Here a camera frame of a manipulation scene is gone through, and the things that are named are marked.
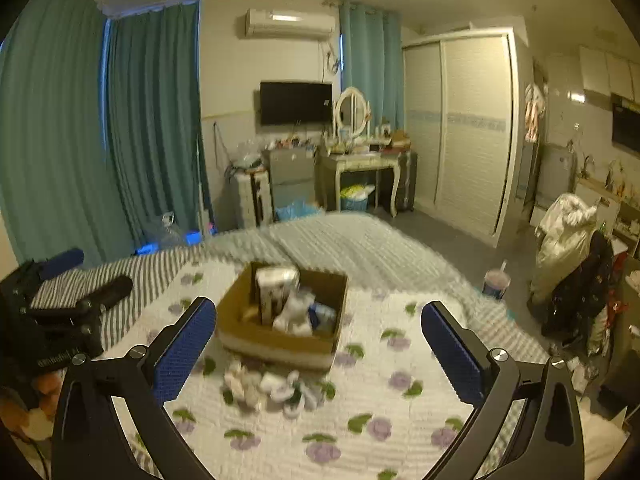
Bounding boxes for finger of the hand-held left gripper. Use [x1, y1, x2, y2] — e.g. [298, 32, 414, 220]
[39, 248, 85, 282]
[75, 275, 134, 312]

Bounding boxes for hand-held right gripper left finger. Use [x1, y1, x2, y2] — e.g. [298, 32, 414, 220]
[51, 296, 218, 480]

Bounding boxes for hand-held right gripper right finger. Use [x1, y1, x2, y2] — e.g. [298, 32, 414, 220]
[421, 301, 586, 480]

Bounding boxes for pile of white socks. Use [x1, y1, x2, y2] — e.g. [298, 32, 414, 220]
[222, 357, 337, 419]

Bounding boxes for brown cardboard box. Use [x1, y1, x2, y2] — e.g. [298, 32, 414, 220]
[216, 261, 349, 372]

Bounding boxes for person's left hand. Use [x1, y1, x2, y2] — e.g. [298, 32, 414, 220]
[0, 374, 62, 442]

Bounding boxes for clear water jug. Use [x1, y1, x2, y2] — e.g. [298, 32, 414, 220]
[144, 212, 189, 252]

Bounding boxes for plastic drink cup with straw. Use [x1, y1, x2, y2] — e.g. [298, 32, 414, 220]
[482, 259, 511, 302]

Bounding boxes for white floral quilt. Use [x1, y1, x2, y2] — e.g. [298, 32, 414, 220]
[122, 255, 628, 480]

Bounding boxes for white printed packet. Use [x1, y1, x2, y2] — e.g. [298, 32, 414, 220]
[254, 266, 301, 324]

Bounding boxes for wide green curtain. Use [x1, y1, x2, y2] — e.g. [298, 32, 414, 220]
[0, 0, 113, 273]

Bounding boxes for white rolled socks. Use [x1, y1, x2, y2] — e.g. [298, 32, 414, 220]
[272, 292, 317, 337]

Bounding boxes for blue and white packet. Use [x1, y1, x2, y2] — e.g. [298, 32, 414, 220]
[307, 302, 339, 334]

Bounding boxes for white padded jacket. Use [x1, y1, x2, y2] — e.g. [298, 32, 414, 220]
[531, 192, 602, 307]

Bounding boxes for white suitcase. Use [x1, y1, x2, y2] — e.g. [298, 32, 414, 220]
[234, 169, 274, 232]

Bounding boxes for narrow green curtain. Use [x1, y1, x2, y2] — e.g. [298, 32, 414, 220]
[106, 1, 207, 253]

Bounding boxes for grey striped blanket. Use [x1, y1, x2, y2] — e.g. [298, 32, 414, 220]
[30, 212, 506, 353]

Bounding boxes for dark suitcase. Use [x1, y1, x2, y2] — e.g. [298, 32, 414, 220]
[395, 152, 419, 212]

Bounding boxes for blue waste basket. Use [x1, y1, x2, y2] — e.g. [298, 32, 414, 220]
[339, 185, 376, 213]

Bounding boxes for blue plastic bag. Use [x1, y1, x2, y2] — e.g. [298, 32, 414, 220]
[274, 199, 324, 222]

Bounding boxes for clear plastic bag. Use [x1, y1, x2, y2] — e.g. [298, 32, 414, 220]
[231, 142, 264, 169]

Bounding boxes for grey mini fridge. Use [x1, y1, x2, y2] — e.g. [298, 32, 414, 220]
[262, 147, 319, 224]

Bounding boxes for white washing machine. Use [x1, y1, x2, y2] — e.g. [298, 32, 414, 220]
[536, 142, 579, 207]

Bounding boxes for white dressing table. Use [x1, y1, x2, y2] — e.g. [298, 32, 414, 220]
[317, 149, 414, 217]

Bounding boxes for white sliding door wardrobe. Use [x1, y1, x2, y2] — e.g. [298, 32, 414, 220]
[402, 29, 522, 239]

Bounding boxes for hanging pink clothes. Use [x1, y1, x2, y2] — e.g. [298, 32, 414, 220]
[523, 83, 546, 144]

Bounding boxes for white oval vanity mirror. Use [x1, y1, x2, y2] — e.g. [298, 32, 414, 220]
[333, 87, 374, 142]

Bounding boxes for black range hood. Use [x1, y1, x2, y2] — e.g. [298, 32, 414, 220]
[610, 94, 640, 157]

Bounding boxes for light blue curtain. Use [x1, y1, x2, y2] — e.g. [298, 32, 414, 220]
[338, 1, 405, 137]

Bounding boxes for white air conditioner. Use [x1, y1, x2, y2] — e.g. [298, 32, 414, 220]
[244, 8, 337, 42]

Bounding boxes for black wall television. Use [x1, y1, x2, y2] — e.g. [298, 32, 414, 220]
[259, 81, 334, 127]

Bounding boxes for white kitchen wall cabinets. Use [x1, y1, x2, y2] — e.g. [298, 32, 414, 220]
[579, 46, 640, 104]

